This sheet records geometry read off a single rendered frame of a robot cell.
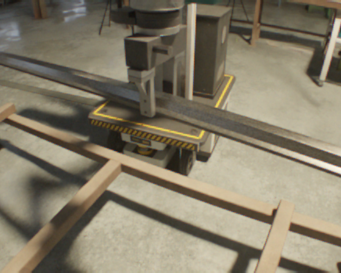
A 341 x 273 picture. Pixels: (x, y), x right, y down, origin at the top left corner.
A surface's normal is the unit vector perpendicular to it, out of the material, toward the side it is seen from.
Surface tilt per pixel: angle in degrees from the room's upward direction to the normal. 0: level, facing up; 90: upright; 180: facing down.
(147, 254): 0
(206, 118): 75
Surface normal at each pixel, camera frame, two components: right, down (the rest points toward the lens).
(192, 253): 0.00, -0.81
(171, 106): -0.50, 0.28
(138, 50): -0.52, 0.51
